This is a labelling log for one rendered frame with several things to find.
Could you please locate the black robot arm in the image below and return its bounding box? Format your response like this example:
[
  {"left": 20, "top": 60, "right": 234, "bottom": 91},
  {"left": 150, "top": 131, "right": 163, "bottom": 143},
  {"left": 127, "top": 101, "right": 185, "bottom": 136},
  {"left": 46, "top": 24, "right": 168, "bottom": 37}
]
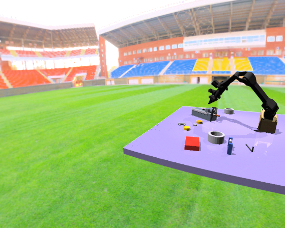
[{"left": 211, "top": 71, "right": 279, "bottom": 120}]

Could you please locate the dark grey ring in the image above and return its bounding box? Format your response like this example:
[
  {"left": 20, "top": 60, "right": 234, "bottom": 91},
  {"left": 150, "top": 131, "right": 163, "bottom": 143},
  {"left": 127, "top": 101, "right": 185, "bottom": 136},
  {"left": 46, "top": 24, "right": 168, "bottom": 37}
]
[
  {"left": 207, "top": 131, "right": 225, "bottom": 144},
  {"left": 224, "top": 108, "right": 234, "bottom": 115}
]

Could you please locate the red block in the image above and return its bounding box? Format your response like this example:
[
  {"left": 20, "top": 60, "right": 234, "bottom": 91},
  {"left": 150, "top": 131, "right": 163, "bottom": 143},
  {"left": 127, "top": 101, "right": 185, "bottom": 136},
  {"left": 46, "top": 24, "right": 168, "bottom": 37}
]
[{"left": 184, "top": 136, "right": 200, "bottom": 151}]

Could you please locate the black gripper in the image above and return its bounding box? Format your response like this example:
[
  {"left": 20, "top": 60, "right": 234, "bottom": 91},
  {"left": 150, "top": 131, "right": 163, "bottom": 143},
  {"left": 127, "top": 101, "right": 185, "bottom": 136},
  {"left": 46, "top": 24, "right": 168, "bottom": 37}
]
[{"left": 208, "top": 90, "right": 222, "bottom": 104}]

